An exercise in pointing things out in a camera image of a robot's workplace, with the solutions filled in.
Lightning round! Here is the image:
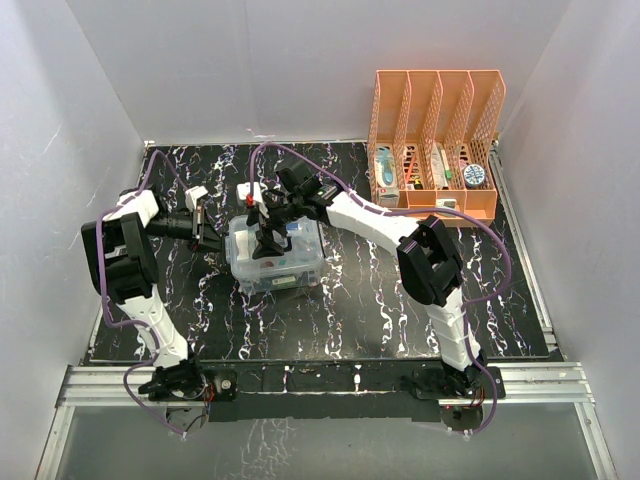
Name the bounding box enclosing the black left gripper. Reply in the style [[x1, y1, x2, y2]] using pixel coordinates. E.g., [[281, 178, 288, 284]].
[[147, 206, 233, 254]]

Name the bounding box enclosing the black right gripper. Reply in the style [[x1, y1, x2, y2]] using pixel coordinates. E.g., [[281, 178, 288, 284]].
[[250, 195, 305, 261]]

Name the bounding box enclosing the white teal dressing packet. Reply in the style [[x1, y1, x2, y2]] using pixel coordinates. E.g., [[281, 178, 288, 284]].
[[234, 230, 251, 262]]

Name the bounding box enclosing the clear plastic medicine box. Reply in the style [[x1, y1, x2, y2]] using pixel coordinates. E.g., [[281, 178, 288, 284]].
[[224, 214, 326, 296]]

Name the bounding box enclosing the clear plastic box lid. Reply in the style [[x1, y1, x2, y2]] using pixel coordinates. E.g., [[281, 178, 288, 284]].
[[224, 214, 325, 284]]

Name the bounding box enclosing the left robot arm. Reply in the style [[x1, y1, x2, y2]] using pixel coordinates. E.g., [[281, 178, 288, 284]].
[[81, 186, 224, 401]]

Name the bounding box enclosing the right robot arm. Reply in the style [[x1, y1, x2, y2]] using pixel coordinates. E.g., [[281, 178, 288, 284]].
[[241, 160, 485, 397]]

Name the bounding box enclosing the grey staples box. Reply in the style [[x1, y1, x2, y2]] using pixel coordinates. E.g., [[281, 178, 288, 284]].
[[376, 186, 400, 208]]

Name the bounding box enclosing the orange pen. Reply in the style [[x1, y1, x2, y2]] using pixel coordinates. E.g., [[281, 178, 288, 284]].
[[404, 151, 416, 185]]

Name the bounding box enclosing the blue white stapler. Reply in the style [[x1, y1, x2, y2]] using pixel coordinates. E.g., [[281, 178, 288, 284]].
[[436, 198, 457, 209]]

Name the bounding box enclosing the white marker pen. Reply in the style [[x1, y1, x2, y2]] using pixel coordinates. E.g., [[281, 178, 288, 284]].
[[436, 144, 451, 190]]

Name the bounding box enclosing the peach plastic desk organizer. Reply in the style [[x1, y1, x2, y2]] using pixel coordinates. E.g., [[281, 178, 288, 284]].
[[367, 70, 506, 227]]

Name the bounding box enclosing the round blue patterned tin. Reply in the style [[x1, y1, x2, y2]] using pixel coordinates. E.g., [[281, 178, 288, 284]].
[[462, 163, 487, 189]]

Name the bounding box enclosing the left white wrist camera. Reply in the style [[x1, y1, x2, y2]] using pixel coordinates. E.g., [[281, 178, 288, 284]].
[[184, 186, 209, 212]]

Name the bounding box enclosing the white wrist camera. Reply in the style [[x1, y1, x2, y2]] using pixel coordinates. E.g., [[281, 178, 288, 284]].
[[236, 182, 267, 215], [184, 186, 209, 212]]

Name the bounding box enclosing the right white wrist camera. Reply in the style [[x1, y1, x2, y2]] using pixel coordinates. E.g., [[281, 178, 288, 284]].
[[236, 182, 267, 215]]

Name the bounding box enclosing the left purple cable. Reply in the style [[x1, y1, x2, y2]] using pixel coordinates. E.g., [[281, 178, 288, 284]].
[[97, 150, 211, 441]]

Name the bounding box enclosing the aluminium frame rail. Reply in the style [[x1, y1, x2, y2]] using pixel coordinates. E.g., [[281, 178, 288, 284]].
[[34, 364, 621, 480]]

